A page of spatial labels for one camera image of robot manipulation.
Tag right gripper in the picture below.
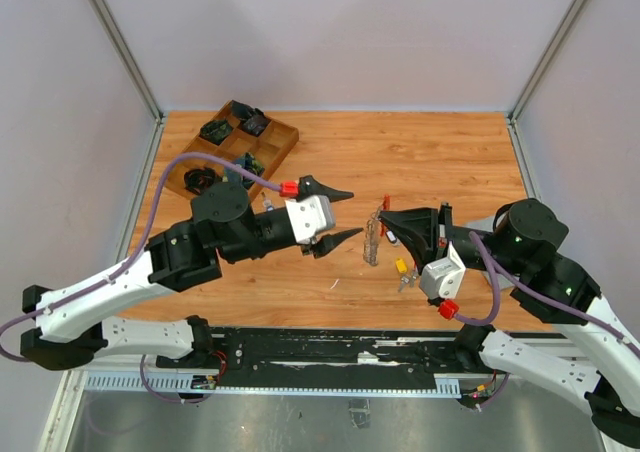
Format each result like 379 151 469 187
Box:
376 200 525 274

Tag key with red tag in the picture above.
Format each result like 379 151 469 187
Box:
397 268 419 293

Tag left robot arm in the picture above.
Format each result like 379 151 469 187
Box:
20 176 359 371

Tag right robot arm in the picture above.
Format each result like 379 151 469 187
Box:
379 198 639 449

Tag key with black tag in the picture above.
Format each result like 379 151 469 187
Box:
385 230 399 246

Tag key with yellow tag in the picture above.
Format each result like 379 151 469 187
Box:
394 258 408 274

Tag key with blue tag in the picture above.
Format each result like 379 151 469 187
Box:
261 191 275 212

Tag wooden compartment tray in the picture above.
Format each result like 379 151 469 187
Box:
165 101 299 199

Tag blue tie yellow flowers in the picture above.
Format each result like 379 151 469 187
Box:
223 152 265 190

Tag grey foam pad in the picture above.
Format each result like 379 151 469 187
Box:
460 212 509 283

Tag dark tie purple pattern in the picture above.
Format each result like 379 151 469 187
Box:
240 114 270 137

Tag dark tie orange flowers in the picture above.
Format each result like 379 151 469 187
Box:
183 167 222 196

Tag dark folded tie back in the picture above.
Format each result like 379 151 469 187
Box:
230 100 264 121

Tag green patterned rolled tie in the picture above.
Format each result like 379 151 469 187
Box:
199 119 233 144

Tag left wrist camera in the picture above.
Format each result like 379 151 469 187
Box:
285 195 336 244

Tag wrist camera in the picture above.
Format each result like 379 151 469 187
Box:
419 244 466 303
285 195 336 244

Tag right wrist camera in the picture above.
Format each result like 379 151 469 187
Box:
419 244 466 303

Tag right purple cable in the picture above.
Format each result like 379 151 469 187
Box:
452 230 640 358

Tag purple cable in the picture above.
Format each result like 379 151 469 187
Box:
452 230 640 358
0 152 286 406

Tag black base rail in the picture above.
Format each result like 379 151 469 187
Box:
154 324 516 398

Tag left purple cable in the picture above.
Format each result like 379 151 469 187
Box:
0 152 286 406

